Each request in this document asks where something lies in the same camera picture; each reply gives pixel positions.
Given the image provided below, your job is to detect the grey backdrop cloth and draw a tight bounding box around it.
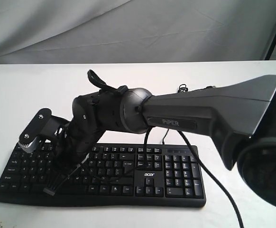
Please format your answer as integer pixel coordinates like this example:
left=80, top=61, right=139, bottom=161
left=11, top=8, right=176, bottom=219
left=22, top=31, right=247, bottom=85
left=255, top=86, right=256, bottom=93
left=0, top=0, right=276, bottom=64

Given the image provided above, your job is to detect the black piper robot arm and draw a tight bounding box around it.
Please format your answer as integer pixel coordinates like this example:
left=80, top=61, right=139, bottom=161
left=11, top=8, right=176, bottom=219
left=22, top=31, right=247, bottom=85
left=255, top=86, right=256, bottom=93
left=55, top=70, right=276, bottom=207

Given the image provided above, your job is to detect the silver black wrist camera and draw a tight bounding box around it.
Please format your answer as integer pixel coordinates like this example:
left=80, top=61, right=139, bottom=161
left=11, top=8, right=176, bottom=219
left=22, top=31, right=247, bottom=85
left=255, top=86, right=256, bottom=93
left=18, top=108, right=69, bottom=153

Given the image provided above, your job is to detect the black keyboard usb cable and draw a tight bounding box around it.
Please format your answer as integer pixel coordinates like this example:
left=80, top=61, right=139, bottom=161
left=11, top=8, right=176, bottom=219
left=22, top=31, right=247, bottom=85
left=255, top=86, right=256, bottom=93
left=162, top=83, right=217, bottom=145

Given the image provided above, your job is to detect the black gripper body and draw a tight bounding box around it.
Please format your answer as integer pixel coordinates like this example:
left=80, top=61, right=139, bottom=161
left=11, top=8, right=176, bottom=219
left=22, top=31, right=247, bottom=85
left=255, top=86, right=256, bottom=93
left=55, top=121, right=105, bottom=171

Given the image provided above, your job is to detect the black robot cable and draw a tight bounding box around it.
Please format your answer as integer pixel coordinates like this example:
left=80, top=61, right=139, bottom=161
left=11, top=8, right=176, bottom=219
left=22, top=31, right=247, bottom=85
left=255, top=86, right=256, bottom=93
left=142, top=127, right=245, bottom=228

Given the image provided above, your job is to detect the black acer keyboard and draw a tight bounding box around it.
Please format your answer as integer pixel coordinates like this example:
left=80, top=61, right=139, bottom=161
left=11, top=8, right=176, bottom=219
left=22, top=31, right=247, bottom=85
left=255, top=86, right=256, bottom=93
left=0, top=142, right=206, bottom=208

